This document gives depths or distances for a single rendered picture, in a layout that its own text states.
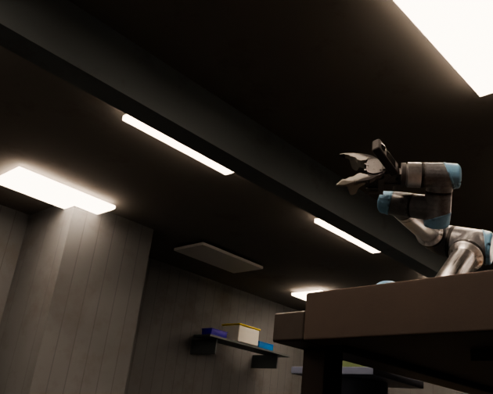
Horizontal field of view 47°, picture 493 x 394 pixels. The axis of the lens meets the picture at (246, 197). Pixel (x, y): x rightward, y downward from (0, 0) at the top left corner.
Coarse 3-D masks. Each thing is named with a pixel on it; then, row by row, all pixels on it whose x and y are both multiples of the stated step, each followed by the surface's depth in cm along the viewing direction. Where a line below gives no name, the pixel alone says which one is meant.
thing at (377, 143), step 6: (372, 144) 165; (378, 144) 163; (372, 150) 163; (378, 150) 163; (384, 150) 164; (378, 156) 164; (384, 156) 164; (390, 156) 167; (384, 162) 165; (390, 162) 165; (396, 162) 170; (390, 168) 166; (396, 168) 167; (390, 174) 168
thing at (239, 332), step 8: (224, 328) 919; (232, 328) 906; (240, 328) 898; (248, 328) 911; (256, 328) 922; (232, 336) 900; (240, 336) 895; (248, 336) 908; (256, 336) 921; (256, 344) 917
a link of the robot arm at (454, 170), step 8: (424, 168) 165; (432, 168) 165; (440, 168) 164; (448, 168) 164; (456, 168) 164; (424, 176) 165; (432, 176) 164; (440, 176) 164; (448, 176) 163; (456, 176) 163; (424, 184) 166; (432, 184) 165; (440, 184) 164; (448, 184) 164; (456, 184) 164; (440, 192) 165; (448, 192) 165
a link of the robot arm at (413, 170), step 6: (408, 162) 169; (414, 162) 169; (408, 168) 166; (414, 168) 166; (420, 168) 165; (408, 174) 166; (414, 174) 165; (420, 174) 165; (408, 180) 166; (414, 180) 166; (420, 180) 165; (408, 186) 168; (414, 186) 167; (420, 186) 167
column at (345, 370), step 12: (300, 372) 161; (348, 372) 151; (360, 372) 148; (372, 372) 146; (384, 372) 150; (348, 384) 156; (360, 384) 155; (372, 384) 155; (384, 384) 158; (396, 384) 159; (408, 384) 158; (420, 384) 162
